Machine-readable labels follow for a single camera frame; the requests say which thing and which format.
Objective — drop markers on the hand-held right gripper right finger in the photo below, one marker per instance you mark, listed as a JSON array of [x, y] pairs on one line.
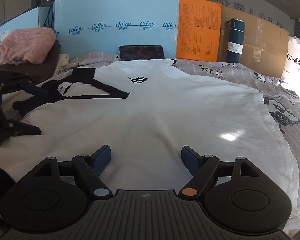
[[190, 161]]

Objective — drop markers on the light blue printed box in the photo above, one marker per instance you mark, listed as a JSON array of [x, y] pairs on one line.
[[102, 10]]

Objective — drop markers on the white T-shirt with black trim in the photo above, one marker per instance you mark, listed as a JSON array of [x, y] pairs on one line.
[[165, 105]]

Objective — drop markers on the white bag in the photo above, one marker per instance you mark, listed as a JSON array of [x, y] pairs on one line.
[[297, 60]]

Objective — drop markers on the orange box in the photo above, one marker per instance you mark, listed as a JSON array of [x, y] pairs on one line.
[[197, 30]]

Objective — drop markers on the cream cloth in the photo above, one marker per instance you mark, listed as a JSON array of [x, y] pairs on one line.
[[62, 63]]

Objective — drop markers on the black smartphone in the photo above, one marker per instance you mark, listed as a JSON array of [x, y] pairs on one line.
[[141, 53]]

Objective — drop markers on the pink knitted sweater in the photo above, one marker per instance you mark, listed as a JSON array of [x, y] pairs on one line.
[[27, 42]]

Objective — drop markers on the brown cardboard box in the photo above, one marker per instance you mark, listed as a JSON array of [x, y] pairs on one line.
[[262, 42]]

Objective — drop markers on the black power adapter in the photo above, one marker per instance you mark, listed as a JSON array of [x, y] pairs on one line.
[[36, 1]]

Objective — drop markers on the dark blue vacuum bottle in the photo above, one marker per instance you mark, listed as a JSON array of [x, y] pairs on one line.
[[235, 42]]

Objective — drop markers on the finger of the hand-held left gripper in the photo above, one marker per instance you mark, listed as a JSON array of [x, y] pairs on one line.
[[22, 128], [37, 91]]

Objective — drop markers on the brown cloth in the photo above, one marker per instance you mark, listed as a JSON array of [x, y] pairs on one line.
[[40, 70]]

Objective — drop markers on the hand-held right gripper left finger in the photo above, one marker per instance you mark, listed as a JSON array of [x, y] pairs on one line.
[[102, 160]]

